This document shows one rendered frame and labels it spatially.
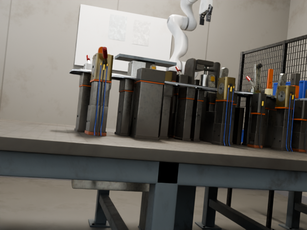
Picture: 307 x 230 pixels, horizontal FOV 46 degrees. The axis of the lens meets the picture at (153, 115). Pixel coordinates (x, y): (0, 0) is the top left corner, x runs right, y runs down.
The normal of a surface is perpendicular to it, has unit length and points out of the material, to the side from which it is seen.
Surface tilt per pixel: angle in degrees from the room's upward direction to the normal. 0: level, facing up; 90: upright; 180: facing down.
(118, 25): 90
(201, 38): 90
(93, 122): 90
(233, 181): 90
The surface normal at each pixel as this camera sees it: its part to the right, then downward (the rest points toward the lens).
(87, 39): 0.25, 0.00
